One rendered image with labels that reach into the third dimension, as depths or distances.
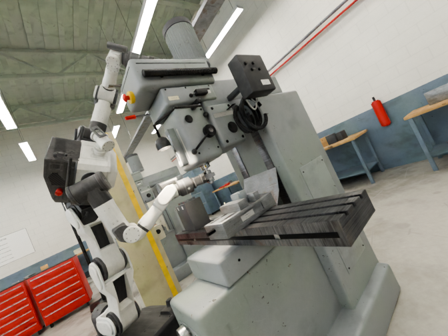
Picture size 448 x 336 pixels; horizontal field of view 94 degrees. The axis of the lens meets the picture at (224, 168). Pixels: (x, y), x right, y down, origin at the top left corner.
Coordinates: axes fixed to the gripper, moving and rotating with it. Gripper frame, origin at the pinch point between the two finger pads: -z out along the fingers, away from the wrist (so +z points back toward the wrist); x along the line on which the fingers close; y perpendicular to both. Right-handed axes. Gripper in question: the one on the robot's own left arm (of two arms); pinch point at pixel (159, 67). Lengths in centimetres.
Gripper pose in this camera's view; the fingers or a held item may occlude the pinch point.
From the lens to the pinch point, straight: 139.8
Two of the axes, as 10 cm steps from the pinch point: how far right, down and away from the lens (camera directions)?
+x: 3.1, -1.8, -9.3
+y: 0.7, -9.8, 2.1
